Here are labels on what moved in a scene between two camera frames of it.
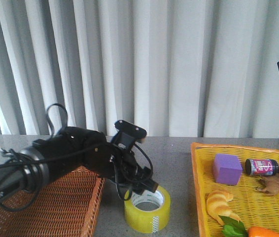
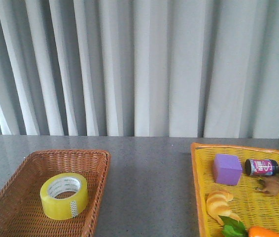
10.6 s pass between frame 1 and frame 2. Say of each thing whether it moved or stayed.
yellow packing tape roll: moved
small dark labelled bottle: stayed
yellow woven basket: stayed
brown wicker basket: stayed
